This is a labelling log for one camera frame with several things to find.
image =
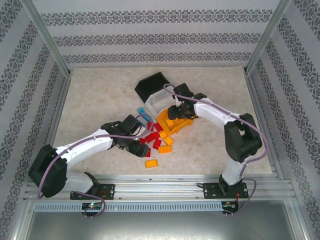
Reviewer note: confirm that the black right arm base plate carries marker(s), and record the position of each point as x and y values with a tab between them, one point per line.
212	190

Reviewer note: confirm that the yellow lego brick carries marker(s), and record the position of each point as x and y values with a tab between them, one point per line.
168	140
165	149
151	163
162	134
170	122

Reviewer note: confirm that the white plastic bin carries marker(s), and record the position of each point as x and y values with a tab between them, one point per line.
160	100

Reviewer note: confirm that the white right camera mount bracket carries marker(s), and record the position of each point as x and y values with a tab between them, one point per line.
178	100

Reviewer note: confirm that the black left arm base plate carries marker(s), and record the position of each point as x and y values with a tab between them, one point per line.
107	191

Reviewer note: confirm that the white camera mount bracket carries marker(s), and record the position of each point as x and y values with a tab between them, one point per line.
140	131
178	100

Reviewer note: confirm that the aluminium side rail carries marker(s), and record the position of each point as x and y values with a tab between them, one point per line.
262	120

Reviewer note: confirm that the black plastic bin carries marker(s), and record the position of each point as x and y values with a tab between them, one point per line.
151	83

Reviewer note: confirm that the white left camera mount bracket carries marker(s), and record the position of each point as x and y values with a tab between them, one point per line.
140	131

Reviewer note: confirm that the small circuit board green light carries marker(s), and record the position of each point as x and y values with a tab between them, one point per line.
92	205

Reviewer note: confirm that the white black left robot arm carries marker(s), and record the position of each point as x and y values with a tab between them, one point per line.
87	145

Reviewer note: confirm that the aluminium frame post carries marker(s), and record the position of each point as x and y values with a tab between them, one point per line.
47	37
267	35

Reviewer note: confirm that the aluminium mounting rail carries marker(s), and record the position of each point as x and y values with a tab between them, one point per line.
160	187

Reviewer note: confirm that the light blue small lego brick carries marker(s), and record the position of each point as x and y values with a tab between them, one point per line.
140	110

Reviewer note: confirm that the yellow plastic bin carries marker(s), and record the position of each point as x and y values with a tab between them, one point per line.
180	125

